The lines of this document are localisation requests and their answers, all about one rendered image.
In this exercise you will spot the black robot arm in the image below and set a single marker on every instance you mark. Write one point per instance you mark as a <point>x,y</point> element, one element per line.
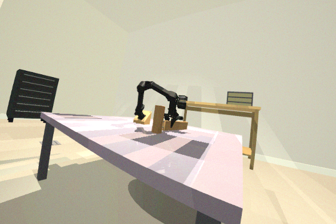
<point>170,96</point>

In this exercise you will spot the long wooden rail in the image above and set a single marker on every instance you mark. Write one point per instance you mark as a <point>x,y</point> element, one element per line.
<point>176,126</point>

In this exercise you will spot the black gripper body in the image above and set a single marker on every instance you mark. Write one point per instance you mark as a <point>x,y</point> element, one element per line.
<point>171,112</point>

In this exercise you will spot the wooden post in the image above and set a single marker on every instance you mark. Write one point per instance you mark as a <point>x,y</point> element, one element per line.
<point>158,119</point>

